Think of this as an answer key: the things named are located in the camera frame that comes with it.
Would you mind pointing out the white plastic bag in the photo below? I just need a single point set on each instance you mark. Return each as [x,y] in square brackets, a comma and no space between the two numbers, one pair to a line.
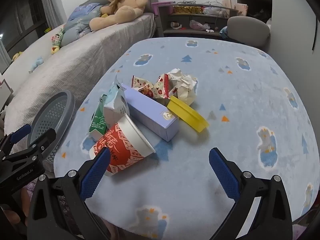
[215,9]

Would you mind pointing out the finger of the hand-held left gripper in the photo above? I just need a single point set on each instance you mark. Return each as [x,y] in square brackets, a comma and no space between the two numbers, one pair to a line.
[21,132]
[47,136]

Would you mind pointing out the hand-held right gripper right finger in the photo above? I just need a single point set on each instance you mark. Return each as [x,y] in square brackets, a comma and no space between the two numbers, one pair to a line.
[225,175]

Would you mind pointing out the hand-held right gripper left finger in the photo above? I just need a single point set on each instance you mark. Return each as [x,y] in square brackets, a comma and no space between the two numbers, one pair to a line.
[95,172]

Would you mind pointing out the light blue cloth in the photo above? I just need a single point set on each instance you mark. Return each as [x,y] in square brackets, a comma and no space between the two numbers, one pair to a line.
[223,32]

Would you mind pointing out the small green toy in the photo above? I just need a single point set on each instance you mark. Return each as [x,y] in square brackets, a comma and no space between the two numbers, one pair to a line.
[47,30]

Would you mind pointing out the brown paper cup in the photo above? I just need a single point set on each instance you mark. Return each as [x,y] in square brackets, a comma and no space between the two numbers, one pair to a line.
[175,25]

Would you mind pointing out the dark window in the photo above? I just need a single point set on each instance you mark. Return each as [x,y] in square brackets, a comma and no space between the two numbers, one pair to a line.
[25,17]

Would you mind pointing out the white paper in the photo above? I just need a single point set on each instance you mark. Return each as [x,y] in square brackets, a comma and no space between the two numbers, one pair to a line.
[185,85]

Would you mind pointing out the grey chair back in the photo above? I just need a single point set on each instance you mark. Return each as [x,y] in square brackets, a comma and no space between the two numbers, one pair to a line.
[247,30]

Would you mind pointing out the pink paper bags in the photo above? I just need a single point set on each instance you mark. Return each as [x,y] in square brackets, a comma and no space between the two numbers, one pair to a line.
[235,7]

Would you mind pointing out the small red white packet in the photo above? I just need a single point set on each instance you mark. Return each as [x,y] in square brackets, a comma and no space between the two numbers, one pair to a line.
[174,91]

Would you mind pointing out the small green hooded doll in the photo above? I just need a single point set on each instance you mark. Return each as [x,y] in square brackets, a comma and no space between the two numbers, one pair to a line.
[57,41]

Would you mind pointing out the gold foil packet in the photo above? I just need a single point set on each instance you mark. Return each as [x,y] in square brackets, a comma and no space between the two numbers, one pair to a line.
[187,9]

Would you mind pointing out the grey perforated plastic basket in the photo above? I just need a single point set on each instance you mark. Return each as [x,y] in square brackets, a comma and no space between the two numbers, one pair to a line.
[50,115]

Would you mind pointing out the yellow plush toy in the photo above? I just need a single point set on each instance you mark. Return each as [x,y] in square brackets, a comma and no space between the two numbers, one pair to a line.
[17,55]

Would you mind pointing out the pink plastic bag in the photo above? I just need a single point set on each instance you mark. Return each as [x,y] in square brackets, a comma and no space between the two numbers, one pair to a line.
[198,25]

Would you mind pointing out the grey curtain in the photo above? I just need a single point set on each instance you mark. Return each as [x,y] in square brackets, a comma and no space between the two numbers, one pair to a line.
[52,2]
[5,55]

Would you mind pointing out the grey shelf unit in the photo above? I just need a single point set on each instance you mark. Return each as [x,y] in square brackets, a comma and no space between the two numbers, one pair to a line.
[200,31]

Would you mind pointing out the torn pale blue carton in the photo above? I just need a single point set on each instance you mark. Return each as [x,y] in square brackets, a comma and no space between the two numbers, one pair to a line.
[115,105]

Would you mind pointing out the grey bed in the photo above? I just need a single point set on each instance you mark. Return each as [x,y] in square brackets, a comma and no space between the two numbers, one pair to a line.
[75,62]

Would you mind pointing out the pink storage box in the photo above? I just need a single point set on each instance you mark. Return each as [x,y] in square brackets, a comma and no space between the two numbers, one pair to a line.
[162,7]

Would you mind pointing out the white red box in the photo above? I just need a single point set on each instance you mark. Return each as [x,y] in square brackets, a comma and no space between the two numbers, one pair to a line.
[6,87]

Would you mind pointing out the person's left hand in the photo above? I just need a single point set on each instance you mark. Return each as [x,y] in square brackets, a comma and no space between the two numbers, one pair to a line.
[15,217]

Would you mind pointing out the pale blue plush toy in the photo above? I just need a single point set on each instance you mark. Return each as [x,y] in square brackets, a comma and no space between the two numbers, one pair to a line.
[36,64]

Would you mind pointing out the green white carton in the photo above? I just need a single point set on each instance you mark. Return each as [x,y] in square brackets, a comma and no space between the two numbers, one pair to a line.
[98,125]

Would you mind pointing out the lavender cardboard box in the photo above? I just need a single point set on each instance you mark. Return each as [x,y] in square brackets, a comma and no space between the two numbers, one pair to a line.
[150,115]

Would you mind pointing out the beige teddy bear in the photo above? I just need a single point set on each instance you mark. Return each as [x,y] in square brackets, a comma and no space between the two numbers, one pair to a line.
[125,7]

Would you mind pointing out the red paper noodle cup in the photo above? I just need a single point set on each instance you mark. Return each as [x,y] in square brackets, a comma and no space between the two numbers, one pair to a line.
[127,147]

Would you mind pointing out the red patterned snack wrapper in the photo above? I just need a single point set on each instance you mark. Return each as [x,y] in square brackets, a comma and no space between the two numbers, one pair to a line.
[143,83]

